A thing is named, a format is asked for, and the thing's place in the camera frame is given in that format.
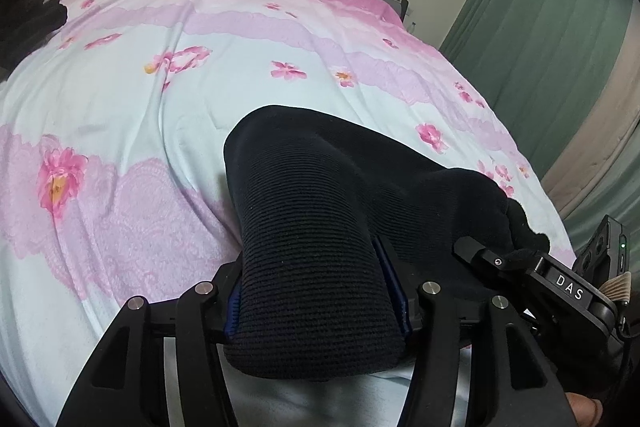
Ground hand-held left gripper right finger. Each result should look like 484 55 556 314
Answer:
372 234 576 427

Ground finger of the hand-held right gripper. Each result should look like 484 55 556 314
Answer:
452 235 549 281

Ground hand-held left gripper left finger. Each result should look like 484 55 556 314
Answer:
55 261 246 427

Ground black pants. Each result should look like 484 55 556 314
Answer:
222 104 552 381

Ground person's right hand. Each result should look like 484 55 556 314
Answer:
564 394 609 427

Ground green curtain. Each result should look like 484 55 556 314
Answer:
439 0 640 180
564 177 640 260

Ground beige curtain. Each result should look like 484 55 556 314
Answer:
539 52 640 220

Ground pink floral blanket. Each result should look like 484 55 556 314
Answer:
0 0 577 427

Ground pile of dark clothes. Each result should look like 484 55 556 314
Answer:
0 0 69 74

